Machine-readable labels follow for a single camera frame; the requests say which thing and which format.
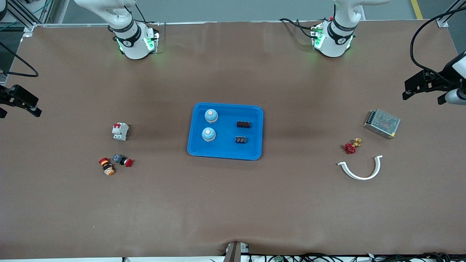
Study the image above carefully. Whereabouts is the blue plastic tray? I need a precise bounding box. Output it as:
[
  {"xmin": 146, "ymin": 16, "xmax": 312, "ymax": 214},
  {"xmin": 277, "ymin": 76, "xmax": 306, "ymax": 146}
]
[{"xmin": 187, "ymin": 102, "xmax": 264, "ymax": 161}]

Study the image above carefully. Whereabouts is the metal mesh power supply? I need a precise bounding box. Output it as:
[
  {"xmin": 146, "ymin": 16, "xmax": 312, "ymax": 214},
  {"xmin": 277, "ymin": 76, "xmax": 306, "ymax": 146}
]
[{"xmin": 363, "ymin": 108, "xmax": 401, "ymax": 140}]

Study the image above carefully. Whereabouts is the orange red push button switch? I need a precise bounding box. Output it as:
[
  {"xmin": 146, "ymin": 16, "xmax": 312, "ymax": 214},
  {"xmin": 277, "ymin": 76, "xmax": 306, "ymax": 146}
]
[{"xmin": 99, "ymin": 157, "xmax": 116, "ymax": 176}]

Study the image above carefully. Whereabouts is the red handle brass valve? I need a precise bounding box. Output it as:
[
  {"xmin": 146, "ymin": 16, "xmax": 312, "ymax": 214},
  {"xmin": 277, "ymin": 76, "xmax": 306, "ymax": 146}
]
[{"xmin": 344, "ymin": 138, "xmax": 362, "ymax": 154}]

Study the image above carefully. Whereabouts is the white curved plastic clamp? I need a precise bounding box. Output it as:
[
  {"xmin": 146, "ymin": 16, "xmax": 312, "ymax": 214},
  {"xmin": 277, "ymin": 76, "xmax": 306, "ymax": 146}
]
[{"xmin": 337, "ymin": 155, "xmax": 383, "ymax": 181}]

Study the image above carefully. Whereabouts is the black arm base cable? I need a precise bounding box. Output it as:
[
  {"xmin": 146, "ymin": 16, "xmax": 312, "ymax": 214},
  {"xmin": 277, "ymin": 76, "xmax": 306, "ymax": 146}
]
[
  {"xmin": 279, "ymin": 17, "xmax": 317, "ymax": 39},
  {"xmin": 126, "ymin": 4, "xmax": 162, "ymax": 26}
]

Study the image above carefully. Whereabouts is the white red circuit breaker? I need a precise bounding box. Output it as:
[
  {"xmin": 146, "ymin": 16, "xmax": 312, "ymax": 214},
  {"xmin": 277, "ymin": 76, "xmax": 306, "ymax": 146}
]
[{"xmin": 111, "ymin": 122, "xmax": 129, "ymax": 141}]

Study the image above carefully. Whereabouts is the black left arm base cable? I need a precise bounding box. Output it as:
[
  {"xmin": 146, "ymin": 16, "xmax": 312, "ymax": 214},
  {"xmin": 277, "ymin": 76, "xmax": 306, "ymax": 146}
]
[{"xmin": 279, "ymin": 17, "xmax": 317, "ymax": 39}]

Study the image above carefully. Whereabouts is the grey table edge bracket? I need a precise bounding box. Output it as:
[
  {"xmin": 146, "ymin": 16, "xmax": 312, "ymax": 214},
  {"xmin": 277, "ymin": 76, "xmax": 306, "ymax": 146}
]
[{"xmin": 224, "ymin": 241, "xmax": 250, "ymax": 262}]

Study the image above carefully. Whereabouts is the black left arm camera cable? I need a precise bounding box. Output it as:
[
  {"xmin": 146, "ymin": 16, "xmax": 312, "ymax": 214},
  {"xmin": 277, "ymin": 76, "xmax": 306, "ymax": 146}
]
[{"xmin": 410, "ymin": 7, "xmax": 466, "ymax": 86}]

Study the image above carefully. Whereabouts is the red black emergency stop button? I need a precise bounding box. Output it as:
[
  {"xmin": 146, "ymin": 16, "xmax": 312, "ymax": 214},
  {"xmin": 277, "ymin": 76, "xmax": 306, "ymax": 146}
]
[{"xmin": 112, "ymin": 154, "xmax": 134, "ymax": 168}]

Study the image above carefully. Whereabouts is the aluminium frame profile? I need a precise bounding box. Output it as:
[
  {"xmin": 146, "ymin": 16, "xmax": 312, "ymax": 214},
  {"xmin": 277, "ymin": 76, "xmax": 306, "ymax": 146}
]
[
  {"xmin": 437, "ymin": 0, "xmax": 462, "ymax": 28},
  {"xmin": 0, "ymin": 0, "xmax": 60, "ymax": 37}
]

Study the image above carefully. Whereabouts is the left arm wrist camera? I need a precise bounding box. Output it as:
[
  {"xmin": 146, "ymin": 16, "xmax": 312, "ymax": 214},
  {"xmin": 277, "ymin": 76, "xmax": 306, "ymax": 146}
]
[{"xmin": 438, "ymin": 89, "xmax": 466, "ymax": 106}]

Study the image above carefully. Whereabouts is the black right arm base cable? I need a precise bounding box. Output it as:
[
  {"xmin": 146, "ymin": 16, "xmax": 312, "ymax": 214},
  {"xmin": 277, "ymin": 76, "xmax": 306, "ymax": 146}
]
[{"xmin": 126, "ymin": 4, "xmax": 162, "ymax": 26}]

